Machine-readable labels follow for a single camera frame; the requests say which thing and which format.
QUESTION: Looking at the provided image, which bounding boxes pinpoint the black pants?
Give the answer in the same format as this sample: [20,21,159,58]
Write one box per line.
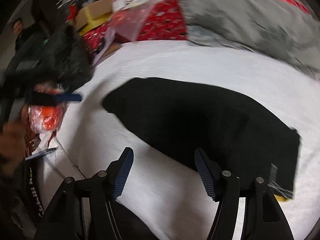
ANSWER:
[102,77,300,199]

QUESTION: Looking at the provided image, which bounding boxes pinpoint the operator left hand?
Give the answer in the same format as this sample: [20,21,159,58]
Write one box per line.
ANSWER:
[1,106,28,177]

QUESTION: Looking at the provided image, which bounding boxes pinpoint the orange plastic bag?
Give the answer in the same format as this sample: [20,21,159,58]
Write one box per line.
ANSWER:
[28,83,66,134]

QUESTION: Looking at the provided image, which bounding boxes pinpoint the person in black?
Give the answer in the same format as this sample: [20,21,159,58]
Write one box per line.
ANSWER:
[5,25,93,92]

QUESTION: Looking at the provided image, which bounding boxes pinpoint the white quilted bed cover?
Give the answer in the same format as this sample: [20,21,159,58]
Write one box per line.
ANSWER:
[39,41,319,239]

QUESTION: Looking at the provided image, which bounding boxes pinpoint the cardboard box with yellow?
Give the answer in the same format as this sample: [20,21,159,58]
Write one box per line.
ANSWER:
[74,0,112,36]

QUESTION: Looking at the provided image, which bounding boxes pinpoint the clear plastic bag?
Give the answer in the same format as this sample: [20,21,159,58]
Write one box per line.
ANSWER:
[110,0,157,42]

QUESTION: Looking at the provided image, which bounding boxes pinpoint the grey floral pillow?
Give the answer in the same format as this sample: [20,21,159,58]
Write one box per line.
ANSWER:
[178,0,319,80]

